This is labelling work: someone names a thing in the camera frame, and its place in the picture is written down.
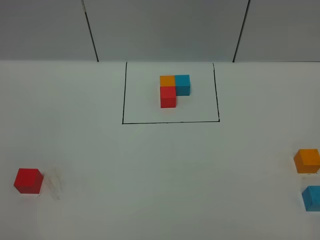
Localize red template block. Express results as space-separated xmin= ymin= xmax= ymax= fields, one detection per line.
xmin=160 ymin=86 xmax=177 ymax=108

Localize orange template block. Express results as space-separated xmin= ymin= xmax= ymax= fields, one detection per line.
xmin=159 ymin=75 xmax=176 ymax=87

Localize blue template block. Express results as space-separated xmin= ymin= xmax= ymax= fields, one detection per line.
xmin=174 ymin=75 xmax=191 ymax=96

